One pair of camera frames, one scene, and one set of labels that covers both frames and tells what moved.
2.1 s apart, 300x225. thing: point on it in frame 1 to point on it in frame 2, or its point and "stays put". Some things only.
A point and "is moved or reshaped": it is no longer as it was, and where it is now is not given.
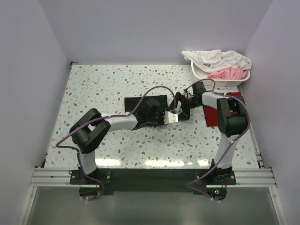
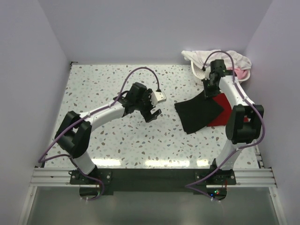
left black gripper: (161, 112) to (147, 115)
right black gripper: (185, 114) to (208, 94)
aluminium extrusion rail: (60, 177) stays put
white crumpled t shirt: (214, 60) stays put
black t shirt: (149, 109) is moved or reshaped
